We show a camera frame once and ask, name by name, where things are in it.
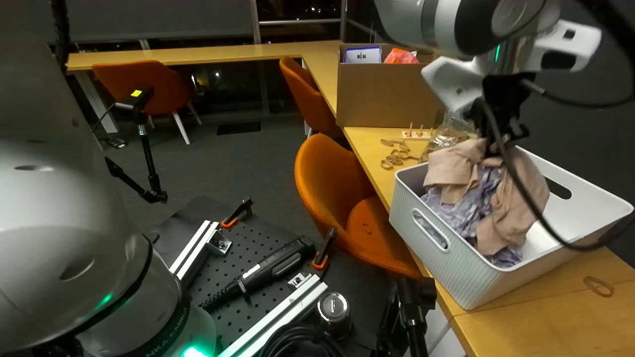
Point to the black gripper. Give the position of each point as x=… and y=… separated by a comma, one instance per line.
x=498, y=91

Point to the cream cloth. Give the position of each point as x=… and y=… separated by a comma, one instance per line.
x=456, y=168

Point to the white plastic basket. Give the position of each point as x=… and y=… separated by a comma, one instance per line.
x=456, y=269

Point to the orange shell chair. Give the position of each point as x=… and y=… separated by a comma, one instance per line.
x=329, y=178
x=304, y=91

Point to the orange chair with white legs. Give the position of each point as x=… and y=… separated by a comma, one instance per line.
x=151, y=85

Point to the clear plastic bag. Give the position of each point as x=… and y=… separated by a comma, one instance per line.
x=446, y=137

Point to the red item in box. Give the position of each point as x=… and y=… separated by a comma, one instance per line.
x=399, y=55

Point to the brown cardboard box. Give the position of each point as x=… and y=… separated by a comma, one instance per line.
x=377, y=91

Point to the purple item in box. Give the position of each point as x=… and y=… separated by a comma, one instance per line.
x=361, y=53

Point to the small metal loop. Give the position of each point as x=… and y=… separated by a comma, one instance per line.
x=587, y=279

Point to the black folded tripod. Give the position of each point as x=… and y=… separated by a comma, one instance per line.
x=407, y=309

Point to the orange black clamp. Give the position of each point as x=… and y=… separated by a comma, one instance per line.
x=319, y=260
x=230, y=220

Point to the round silver stop button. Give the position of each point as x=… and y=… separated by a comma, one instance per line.
x=333, y=307

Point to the black perforated breadboard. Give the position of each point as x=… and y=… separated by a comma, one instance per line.
x=258, y=240

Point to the black rotary tool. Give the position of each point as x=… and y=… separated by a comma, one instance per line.
x=270, y=267

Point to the grey window blind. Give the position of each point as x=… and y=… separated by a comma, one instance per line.
x=151, y=20

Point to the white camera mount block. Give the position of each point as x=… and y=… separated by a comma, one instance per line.
x=568, y=41

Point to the white metal window frame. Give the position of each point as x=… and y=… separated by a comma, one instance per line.
x=256, y=20

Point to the small metal corner bracket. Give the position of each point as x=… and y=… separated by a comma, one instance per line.
x=300, y=277
x=220, y=246

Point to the aluminium profile rail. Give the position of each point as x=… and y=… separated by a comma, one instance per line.
x=190, y=248
x=278, y=317

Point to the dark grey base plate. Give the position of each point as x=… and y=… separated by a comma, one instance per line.
x=198, y=208

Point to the black camera tripod with light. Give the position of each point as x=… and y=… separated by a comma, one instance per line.
x=151, y=164

